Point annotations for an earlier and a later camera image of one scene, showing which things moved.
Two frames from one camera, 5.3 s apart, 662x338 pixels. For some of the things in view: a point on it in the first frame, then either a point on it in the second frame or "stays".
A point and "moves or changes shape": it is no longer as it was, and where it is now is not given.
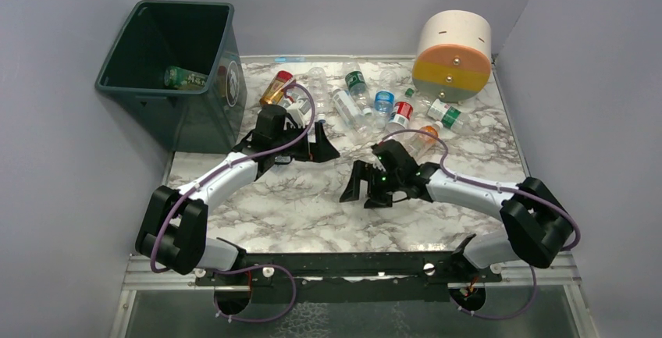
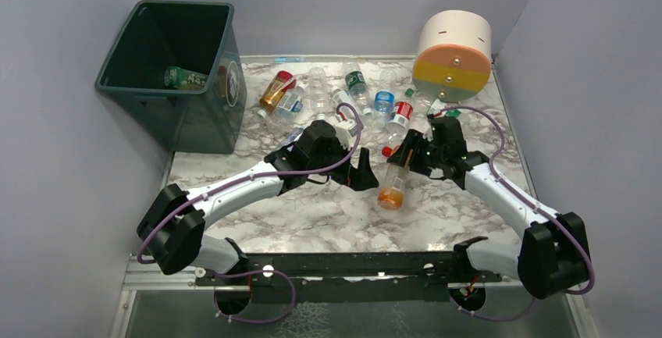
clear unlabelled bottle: x=320 y=87 stays
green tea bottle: x=176 y=76 stays
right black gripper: x=372 y=184 → x=414 y=154
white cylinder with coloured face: x=454 y=56 stays
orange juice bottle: x=420 y=144 moves or changes shape
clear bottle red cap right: x=400 y=117 stays
